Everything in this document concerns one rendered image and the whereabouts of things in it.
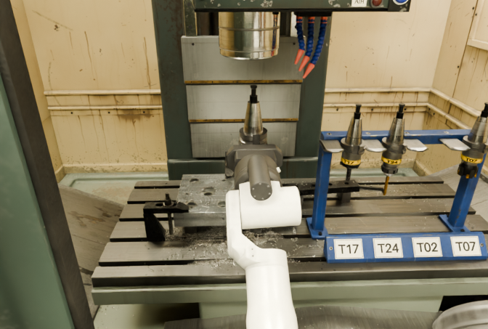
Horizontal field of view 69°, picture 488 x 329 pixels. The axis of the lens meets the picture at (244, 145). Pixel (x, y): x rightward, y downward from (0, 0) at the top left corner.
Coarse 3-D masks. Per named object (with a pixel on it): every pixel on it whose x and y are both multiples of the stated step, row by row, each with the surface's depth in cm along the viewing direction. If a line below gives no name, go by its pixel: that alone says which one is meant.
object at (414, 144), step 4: (408, 140) 96; (412, 140) 96; (416, 140) 96; (408, 144) 94; (412, 144) 94; (416, 144) 94; (420, 144) 94; (408, 148) 92; (412, 148) 91; (416, 148) 91; (420, 148) 91; (424, 148) 91
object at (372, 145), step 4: (364, 140) 96; (368, 140) 96; (372, 140) 96; (376, 140) 96; (368, 144) 94; (372, 144) 94; (376, 144) 94; (380, 144) 94; (368, 148) 91; (372, 148) 91; (376, 148) 91; (380, 148) 91; (384, 148) 91; (376, 152) 90; (380, 152) 90
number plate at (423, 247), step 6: (414, 240) 99; (420, 240) 99; (426, 240) 99; (432, 240) 99; (438, 240) 99; (414, 246) 98; (420, 246) 98; (426, 246) 98; (432, 246) 98; (438, 246) 98; (414, 252) 98; (420, 252) 98; (426, 252) 98; (432, 252) 98; (438, 252) 98
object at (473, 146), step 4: (464, 140) 94; (468, 140) 94; (468, 144) 93; (472, 144) 92; (476, 144) 91; (480, 144) 92; (484, 144) 92; (472, 148) 93; (476, 148) 92; (480, 148) 92; (484, 148) 92; (472, 152) 92; (476, 152) 92; (480, 152) 93; (484, 152) 92
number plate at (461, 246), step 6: (456, 240) 99; (462, 240) 99; (468, 240) 99; (474, 240) 99; (456, 246) 99; (462, 246) 99; (468, 246) 99; (474, 246) 99; (456, 252) 98; (462, 252) 98; (468, 252) 98; (474, 252) 98; (480, 252) 98
